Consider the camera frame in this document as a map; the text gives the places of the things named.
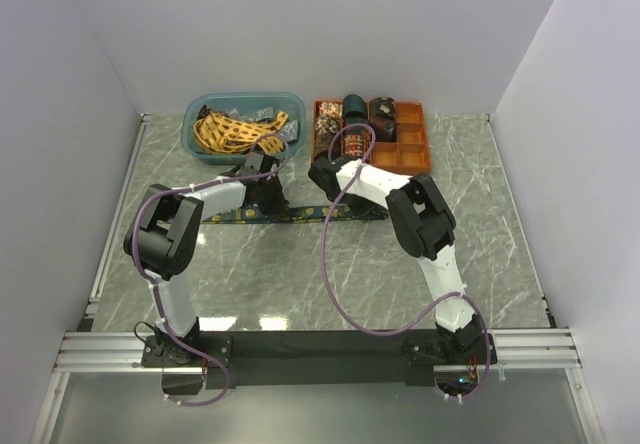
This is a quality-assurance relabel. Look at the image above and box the dark red dotted rolled tie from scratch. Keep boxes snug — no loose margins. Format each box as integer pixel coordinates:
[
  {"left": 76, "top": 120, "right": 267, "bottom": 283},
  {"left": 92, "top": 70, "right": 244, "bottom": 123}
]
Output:
[{"left": 344, "top": 118, "right": 370, "bottom": 139}]

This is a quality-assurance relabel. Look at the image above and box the red striped rolled tie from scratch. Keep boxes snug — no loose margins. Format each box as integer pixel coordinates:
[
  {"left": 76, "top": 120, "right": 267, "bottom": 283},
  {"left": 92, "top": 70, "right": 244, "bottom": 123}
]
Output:
[{"left": 342, "top": 133, "right": 370, "bottom": 159}]

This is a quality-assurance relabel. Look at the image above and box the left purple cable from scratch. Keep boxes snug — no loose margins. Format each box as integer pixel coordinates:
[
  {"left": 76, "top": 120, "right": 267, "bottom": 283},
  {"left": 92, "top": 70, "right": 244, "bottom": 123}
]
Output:
[{"left": 130, "top": 133, "right": 291, "bottom": 407}]

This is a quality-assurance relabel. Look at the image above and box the purple cable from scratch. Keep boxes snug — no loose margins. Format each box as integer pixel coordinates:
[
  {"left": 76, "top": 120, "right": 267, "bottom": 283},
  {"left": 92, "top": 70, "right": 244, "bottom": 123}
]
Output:
[
  {"left": 319, "top": 123, "right": 491, "bottom": 403},
  {"left": 130, "top": 133, "right": 291, "bottom": 407}
]

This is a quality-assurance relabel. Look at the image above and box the black floral rolled tie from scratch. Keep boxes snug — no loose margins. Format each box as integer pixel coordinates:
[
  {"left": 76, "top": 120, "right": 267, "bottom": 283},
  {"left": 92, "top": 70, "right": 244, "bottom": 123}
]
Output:
[{"left": 369, "top": 96, "right": 396, "bottom": 121}]

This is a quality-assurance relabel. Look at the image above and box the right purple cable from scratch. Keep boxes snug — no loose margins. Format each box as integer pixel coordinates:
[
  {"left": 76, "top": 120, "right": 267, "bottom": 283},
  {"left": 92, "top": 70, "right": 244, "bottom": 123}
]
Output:
[{"left": 319, "top": 123, "right": 491, "bottom": 403}]

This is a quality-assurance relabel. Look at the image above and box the teal rolled tie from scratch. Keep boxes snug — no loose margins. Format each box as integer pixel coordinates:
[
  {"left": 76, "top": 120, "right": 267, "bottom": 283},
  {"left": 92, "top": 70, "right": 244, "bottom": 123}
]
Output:
[{"left": 342, "top": 94, "right": 368, "bottom": 121}]

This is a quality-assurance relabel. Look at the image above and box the red white rolled tie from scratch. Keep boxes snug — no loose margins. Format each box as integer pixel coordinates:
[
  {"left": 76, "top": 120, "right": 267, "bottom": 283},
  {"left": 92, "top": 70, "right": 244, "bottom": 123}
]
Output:
[{"left": 319, "top": 101, "right": 343, "bottom": 118}]

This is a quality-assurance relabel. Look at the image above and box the blue plastic bin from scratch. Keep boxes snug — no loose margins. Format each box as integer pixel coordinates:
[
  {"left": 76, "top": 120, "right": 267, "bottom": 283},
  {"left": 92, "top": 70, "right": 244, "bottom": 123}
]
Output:
[{"left": 181, "top": 92, "right": 307, "bottom": 165}]

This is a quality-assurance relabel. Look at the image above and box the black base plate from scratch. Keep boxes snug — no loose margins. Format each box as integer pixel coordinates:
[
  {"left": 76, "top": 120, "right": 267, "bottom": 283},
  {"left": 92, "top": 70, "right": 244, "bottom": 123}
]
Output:
[{"left": 142, "top": 329, "right": 499, "bottom": 391}]

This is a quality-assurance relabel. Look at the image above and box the dark brown rolled tie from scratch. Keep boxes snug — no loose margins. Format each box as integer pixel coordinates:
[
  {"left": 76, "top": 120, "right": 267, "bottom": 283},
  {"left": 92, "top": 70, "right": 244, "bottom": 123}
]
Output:
[{"left": 312, "top": 134, "right": 342, "bottom": 161}]

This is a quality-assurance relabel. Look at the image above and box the maroon rolled tie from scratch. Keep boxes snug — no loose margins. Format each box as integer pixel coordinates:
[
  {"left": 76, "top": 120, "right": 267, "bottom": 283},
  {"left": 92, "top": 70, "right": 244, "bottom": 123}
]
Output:
[{"left": 369, "top": 117, "right": 397, "bottom": 143}]

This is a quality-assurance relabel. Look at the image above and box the blue floral tie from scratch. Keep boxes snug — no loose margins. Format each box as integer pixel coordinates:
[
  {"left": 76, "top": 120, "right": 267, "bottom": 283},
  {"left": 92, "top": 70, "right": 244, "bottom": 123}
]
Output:
[{"left": 201, "top": 205, "right": 388, "bottom": 225}]

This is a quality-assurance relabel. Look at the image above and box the brown patterned rolled tie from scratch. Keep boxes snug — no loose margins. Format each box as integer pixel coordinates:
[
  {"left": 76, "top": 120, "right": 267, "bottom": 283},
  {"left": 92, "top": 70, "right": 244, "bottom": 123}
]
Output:
[{"left": 315, "top": 115, "right": 341, "bottom": 136}]

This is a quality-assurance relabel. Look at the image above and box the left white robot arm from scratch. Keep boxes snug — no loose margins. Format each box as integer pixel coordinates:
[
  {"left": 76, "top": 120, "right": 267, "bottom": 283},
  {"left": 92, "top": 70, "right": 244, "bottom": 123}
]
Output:
[{"left": 123, "top": 150, "right": 288, "bottom": 366}]

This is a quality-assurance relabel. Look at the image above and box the yellow patterned tie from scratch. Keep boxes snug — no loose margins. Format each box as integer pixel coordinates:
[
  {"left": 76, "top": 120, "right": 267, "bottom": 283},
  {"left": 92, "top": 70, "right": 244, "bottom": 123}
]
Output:
[{"left": 193, "top": 113, "right": 284, "bottom": 155}]

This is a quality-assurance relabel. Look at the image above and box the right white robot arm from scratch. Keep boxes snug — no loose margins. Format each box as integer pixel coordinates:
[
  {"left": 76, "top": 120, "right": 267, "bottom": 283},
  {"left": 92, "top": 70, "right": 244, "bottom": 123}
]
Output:
[{"left": 308, "top": 156, "right": 497, "bottom": 366}]

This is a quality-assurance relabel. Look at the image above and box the dark tie in bin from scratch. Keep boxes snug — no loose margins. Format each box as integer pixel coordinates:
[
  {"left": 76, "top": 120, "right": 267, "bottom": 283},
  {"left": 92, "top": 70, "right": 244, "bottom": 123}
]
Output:
[{"left": 196, "top": 105, "right": 217, "bottom": 122}]

